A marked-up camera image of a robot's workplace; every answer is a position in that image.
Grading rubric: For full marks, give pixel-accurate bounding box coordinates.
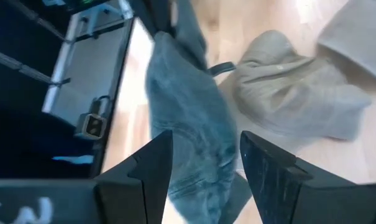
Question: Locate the silver square connector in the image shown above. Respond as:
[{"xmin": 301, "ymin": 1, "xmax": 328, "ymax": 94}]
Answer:
[{"xmin": 73, "ymin": 95, "xmax": 111, "ymax": 141}]

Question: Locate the beige soft hat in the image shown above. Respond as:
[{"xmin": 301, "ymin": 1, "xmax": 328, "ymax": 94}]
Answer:
[{"xmin": 220, "ymin": 29, "xmax": 372, "ymax": 141}]

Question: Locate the dark grey-green hat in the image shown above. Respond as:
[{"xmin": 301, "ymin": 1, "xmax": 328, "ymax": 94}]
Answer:
[{"xmin": 145, "ymin": 0, "xmax": 254, "ymax": 224}]

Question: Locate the silver aluminium frame bar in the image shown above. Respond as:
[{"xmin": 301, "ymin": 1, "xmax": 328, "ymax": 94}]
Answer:
[{"xmin": 40, "ymin": 0, "xmax": 135, "ymax": 127}]

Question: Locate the beige baseball cap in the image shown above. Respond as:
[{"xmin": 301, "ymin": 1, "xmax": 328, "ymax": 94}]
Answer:
[{"xmin": 317, "ymin": 0, "xmax": 376, "ymax": 84}]

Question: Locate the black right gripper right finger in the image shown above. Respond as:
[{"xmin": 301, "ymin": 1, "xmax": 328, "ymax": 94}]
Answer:
[{"xmin": 239, "ymin": 130, "xmax": 357, "ymax": 224}]

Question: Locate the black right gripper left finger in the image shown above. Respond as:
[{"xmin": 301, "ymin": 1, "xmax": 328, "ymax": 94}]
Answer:
[{"xmin": 93, "ymin": 129, "xmax": 175, "ymax": 224}]

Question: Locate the black aluminium table frame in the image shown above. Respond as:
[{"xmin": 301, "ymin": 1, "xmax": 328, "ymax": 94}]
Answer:
[{"xmin": 0, "ymin": 0, "xmax": 176, "ymax": 180}]

